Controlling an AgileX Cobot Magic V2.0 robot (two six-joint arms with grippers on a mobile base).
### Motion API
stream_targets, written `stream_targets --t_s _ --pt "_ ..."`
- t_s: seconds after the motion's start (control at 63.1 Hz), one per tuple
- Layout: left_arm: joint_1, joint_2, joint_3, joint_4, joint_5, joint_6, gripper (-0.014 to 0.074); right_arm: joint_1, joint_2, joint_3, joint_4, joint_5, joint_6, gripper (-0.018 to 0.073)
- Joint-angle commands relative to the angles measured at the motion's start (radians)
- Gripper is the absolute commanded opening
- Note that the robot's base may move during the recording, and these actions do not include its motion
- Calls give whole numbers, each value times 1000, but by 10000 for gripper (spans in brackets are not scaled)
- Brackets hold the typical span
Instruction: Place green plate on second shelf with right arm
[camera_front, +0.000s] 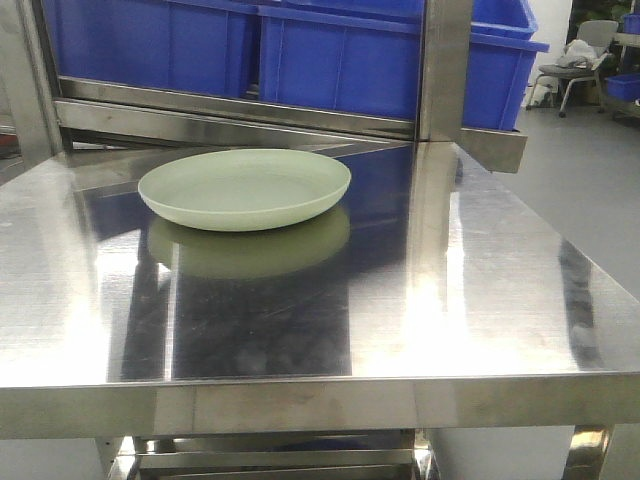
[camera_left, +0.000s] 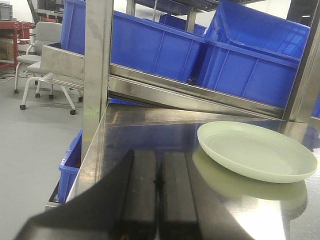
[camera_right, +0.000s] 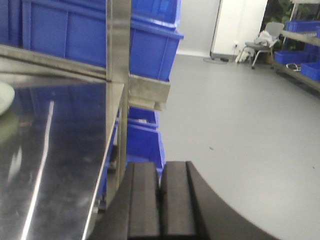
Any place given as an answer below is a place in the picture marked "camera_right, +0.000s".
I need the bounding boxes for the blue bin on background shelf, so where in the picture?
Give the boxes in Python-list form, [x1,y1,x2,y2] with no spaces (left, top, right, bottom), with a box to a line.
[284,20,320,39]

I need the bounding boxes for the blue plastic bin upper left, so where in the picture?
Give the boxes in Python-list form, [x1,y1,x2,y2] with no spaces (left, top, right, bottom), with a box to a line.
[0,0,106,67]

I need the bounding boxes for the blue plastic bin upper right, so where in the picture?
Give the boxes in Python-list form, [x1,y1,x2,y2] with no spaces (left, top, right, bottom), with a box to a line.
[129,0,184,82]

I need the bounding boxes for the blue tray background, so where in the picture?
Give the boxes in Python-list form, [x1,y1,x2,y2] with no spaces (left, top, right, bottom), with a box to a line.
[301,62,320,81]
[274,51,318,65]

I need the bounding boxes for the blue tray background lower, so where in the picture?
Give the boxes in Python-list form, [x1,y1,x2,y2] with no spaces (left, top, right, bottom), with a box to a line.
[301,62,320,81]

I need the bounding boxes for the green plate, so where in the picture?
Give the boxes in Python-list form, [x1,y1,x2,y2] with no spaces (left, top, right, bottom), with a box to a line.
[0,82,15,115]

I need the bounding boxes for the white whiteboard panel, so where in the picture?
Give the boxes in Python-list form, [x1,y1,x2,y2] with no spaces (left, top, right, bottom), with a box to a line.
[210,0,267,58]

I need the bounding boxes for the background metal shelf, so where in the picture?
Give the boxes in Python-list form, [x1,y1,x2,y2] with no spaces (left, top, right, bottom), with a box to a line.
[274,0,320,92]

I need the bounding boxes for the blue plastic bin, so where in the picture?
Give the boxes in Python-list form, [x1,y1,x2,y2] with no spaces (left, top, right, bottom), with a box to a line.
[0,0,106,67]
[97,106,166,201]
[129,0,184,82]

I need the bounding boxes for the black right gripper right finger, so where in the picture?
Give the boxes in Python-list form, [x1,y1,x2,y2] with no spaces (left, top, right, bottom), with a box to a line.
[160,161,275,240]

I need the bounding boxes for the grey office chair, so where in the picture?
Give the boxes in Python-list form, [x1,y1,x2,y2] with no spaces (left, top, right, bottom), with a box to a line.
[235,21,285,70]

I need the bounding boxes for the blue plastic bin lower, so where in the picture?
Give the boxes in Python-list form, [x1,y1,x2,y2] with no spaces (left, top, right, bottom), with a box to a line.
[97,106,166,201]

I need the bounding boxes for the blue tray background middle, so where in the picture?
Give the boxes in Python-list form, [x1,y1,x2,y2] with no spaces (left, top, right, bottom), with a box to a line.
[274,51,318,65]

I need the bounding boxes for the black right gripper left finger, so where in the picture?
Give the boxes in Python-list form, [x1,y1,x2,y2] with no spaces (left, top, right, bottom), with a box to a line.
[96,162,160,240]

